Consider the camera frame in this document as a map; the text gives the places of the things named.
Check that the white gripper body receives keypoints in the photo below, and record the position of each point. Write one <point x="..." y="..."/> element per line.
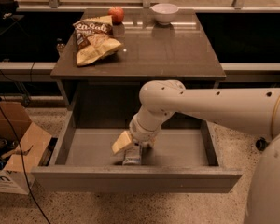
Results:
<point x="140" y="133"/>

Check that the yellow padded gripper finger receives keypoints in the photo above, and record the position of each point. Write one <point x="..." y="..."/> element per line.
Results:
<point x="123" y="142"/>

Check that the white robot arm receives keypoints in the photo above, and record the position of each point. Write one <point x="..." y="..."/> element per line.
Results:
<point x="254" y="111"/>

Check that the grey open drawer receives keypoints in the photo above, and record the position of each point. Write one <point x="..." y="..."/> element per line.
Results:
<point x="185" y="157"/>

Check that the grey cabinet counter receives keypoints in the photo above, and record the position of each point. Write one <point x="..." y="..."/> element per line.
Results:
<point x="180" y="50"/>

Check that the yellow chip bag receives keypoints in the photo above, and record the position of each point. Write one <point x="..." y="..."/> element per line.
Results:
<point x="93" y="39"/>

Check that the cardboard box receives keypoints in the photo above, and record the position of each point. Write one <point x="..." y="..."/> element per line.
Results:
<point x="23" y="145"/>

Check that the black office chair base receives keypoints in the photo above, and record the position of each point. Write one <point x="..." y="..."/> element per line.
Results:
<point x="261" y="144"/>

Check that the white bowl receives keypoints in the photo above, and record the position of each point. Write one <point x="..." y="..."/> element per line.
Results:
<point x="164" y="13"/>

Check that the red apple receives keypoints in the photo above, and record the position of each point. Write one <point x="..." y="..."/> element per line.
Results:
<point x="117" y="14"/>

